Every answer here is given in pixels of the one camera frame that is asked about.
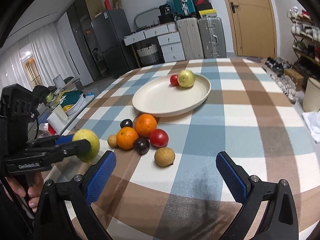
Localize red black shoe box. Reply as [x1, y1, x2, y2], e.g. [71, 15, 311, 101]
[194, 0, 213, 12]

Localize yellow bumpy citrus fruit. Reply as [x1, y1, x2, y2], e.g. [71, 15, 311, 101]
[177, 69, 195, 89]

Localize row of floor shoes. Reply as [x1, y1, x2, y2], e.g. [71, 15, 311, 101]
[265, 57, 298, 103]

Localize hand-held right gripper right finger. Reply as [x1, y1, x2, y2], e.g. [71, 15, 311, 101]
[215, 151, 299, 240]

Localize wooden door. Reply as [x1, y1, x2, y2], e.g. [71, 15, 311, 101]
[219, 0, 278, 58]

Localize tall cardboard box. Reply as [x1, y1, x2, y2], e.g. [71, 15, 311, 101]
[83, 0, 103, 20]

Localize large brown fruit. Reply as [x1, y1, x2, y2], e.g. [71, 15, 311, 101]
[154, 147, 176, 167]

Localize green yellow citrus fruit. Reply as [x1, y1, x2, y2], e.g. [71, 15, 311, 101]
[72, 129, 100, 163]

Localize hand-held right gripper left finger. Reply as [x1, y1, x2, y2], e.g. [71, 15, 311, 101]
[34, 150, 125, 240]

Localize white drawer desk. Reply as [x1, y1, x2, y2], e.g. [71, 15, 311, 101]
[123, 24, 186, 63]

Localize small orange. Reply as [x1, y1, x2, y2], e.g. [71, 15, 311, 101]
[116, 127, 139, 150]

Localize large orange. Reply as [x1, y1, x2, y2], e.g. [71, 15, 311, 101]
[135, 114, 158, 137]

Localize tall dark cabinet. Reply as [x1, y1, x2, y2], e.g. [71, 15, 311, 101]
[66, 0, 105, 78]

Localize green white container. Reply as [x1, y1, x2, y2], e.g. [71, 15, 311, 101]
[59, 90, 85, 115]

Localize grey arched mirror frame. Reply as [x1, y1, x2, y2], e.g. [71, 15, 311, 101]
[134, 7, 160, 30]

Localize cream round plate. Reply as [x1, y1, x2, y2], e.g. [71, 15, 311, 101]
[132, 74, 212, 117]

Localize white curtain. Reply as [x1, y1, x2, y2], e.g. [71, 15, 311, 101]
[0, 22, 75, 90]

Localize grey refrigerator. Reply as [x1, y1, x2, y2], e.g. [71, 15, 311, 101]
[90, 9, 137, 79]

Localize yellow black box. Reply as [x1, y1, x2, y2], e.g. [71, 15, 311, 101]
[199, 9, 217, 18]

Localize wicker basket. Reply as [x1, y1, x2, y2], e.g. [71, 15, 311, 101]
[137, 44, 159, 65]

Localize white round bin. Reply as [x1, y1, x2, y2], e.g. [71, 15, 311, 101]
[303, 77, 320, 112]

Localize white plastic bag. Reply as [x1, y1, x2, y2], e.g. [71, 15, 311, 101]
[302, 111, 320, 143]

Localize shoes on rack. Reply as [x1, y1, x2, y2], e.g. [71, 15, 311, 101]
[287, 6, 320, 63]

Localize beige suitcase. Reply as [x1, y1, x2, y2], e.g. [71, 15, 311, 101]
[176, 17, 204, 62]

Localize person's left hand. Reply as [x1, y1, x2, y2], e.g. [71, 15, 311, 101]
[5, 173, 45, 207]

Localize wooden shoe rack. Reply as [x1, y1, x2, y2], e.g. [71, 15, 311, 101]
[287, 5, 320, 64]

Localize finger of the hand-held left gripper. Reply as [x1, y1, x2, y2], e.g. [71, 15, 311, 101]
[25, 134, 75, 149]
[24, 139, 92, 165]

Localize silver suitcase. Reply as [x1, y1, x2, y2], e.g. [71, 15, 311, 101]
[198, 17, 227, 59]

